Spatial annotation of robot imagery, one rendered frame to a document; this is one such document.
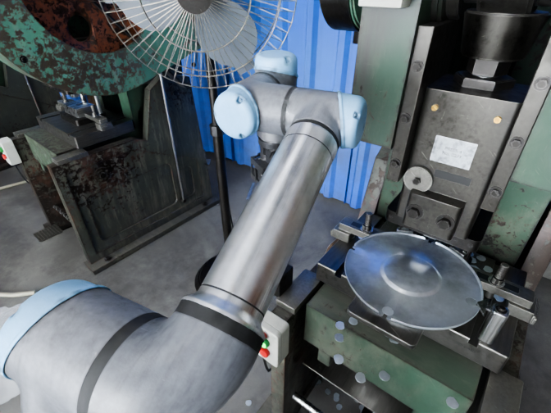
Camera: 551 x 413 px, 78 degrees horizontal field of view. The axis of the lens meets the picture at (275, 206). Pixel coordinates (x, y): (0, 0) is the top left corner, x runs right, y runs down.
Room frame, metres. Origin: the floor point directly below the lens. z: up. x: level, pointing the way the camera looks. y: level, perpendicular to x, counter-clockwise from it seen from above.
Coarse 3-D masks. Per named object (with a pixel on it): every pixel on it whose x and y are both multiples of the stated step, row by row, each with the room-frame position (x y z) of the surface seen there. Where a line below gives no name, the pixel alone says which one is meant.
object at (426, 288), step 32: (352, 256) 0.60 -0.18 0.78; (384, 256) 0.60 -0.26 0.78; (416, 256) 0.59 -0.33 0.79; (448, 256) 0.60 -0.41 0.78; (352, 288) 0.50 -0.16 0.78; (384, 288) 0.50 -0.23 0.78; (416, 288) 0.49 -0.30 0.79; (448, 288) 0.50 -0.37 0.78; (480, 288) 0.50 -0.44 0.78; (416, 320) 0.42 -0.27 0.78; (448, 320) 0.42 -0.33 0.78
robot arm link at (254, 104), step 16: (256, 80) 0.54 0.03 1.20; (272, 80) 0.57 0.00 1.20; (224, 96) 0.49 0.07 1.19; (240, 96) 0.49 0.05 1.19; (256, 96) 0.50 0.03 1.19; (272, 96) 0.49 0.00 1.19; (224, 112) 0.49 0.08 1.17; (240, 112) 0.48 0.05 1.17; (256, 112) 0.49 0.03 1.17; (272, 112) 0.48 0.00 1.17; (224, 128) 0.50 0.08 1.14; (240, 128) 0.48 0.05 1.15; (256, 128) 0.49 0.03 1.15; (272, 128) 0.48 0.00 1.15
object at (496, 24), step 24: (480, 0) 0.61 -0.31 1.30; (504, 0) 0.59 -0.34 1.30; (528, 0) 0.57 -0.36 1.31; (480, 24) 0.61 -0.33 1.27; (504, 24) 0.59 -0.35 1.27; (528, 24) 0.58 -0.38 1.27; (480, 48) 0.61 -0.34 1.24; (504, 48) 0.59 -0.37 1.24; (528, 48) 0.60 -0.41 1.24; (480, 72) 0.62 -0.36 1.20; (504, 72) 0.62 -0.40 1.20
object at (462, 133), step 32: (448, 96) 0.60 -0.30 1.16; (480, 96) 0.57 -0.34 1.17; (512, 96) 0.57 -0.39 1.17; (448, 128) 0.59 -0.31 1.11; (480, 128) 0.56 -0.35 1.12; (416, 160) 0.61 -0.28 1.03; (448, 160) 0.58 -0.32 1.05; (480, 160) 0.55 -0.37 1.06; (416, 192) 0.58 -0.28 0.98; (448, 192) 0.57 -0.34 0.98; (480, 192) 0.53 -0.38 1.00; (416, 224) 0.56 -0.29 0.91; (448, 224) 0.52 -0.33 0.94
